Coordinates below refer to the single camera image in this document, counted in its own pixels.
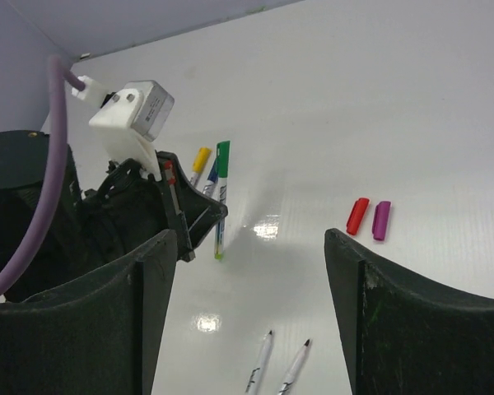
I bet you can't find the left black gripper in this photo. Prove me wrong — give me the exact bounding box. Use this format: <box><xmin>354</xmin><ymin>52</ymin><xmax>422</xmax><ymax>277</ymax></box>
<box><xmin>0</xmin><ymin>151</ymin><xmax>227</xmax><ymax>394</ymax></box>

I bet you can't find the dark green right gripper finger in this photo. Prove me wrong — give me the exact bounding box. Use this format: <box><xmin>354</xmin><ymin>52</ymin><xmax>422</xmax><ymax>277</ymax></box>
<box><xmin>324</xmin><ymin>229</ymin><xmax>494</xmax><ymax>394</ymax></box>

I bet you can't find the white pen yellow end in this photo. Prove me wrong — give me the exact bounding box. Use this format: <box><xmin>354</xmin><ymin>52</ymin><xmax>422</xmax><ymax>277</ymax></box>
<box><xmin>189</xmin><ymin>171</ymin><xmax>201</xmax><ymax>187</ymax></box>

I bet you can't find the purple pen cap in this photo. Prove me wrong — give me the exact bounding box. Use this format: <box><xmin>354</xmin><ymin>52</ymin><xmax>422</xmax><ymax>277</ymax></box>
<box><xmin>371</xmin><ymin>201</ymin><xmax>391</xmax><ymax>241</ymax></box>

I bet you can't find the white pen green end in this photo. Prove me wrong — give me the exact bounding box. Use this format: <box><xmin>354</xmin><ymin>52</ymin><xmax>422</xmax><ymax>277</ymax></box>
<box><xmin>214</xmin><ymin>177</ymin><xmax>227</xmax><ymax>260</ymax></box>

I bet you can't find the blue pen cap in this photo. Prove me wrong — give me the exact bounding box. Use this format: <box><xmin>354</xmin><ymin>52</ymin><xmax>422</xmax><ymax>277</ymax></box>
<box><xmin>207</xmin><ymin>160</ymin><xmax>218</xmax><ymax>184</ymax></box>

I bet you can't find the yellow pen cap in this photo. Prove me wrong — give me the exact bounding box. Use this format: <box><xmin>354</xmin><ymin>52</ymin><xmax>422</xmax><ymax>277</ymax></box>
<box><xmin>192</xmin><ymin>146</ymin><xmax>212</xmax><ymax>174</ymax></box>

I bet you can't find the green pen cap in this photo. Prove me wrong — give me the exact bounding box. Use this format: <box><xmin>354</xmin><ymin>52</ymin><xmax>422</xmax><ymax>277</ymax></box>
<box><xmin>217</xmin><ymin>141</ymin><xmax>231</xmax><ymax>179</ymax></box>

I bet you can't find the white pen purple end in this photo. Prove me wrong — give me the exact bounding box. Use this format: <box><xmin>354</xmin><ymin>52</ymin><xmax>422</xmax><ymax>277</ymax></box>
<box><xmin>245</xmin><ymin>329</ymin><xmax>274</xmax><ymax>395</ymax></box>

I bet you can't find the white pen blue end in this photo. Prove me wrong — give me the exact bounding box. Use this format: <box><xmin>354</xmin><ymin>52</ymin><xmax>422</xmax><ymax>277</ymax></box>
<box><xmin>202</xmin><ymin>179</ymin><xmax>217</xmax><ymax>198</ymax></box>

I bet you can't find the white pen red end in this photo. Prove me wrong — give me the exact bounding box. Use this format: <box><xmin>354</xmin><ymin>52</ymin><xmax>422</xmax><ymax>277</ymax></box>
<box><xmin>277</xmin><ymin>339</ymin><xmax>311</xmax><ymax>395</ymax></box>

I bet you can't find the red pen cap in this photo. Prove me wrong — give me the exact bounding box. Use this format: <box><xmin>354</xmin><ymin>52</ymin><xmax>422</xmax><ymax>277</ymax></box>
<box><xmin>346</xmin><ymin>197</ymin><xmax>370</xmax><ymax>235</ymax></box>

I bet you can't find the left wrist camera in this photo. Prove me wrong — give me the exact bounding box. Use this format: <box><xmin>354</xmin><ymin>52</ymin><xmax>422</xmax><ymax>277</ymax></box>
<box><xmin>72</xmin><ymin>76</ymin><xmax>175</xmax><ymax>181</ymax></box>

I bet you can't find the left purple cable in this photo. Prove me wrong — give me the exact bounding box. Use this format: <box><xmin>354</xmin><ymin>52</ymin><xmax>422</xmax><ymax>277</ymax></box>
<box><xmin>0</xmin><ymin>54</ymin><xmax>86</xmax><ymax>305</ymax></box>

